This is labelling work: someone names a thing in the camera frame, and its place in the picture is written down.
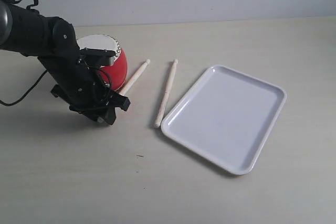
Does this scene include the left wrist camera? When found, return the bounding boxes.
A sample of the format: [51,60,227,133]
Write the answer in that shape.
[80,48,116,67]

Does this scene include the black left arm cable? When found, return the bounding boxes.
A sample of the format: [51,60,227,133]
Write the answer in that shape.
[0,69,49,106]

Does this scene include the white plastic tray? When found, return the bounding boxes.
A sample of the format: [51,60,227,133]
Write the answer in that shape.
[161,65,287,176]

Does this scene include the wooden drumstick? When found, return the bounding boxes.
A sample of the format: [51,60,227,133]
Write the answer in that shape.
[154,59,179,129]
[119,59,151,96]

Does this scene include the red small drum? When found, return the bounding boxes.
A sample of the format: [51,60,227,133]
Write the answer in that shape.
[77,34,128,91]

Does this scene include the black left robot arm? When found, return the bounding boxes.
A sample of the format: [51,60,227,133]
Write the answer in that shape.
[1,0,130,125]

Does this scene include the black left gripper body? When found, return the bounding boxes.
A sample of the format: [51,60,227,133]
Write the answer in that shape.
[38,48,110,112]

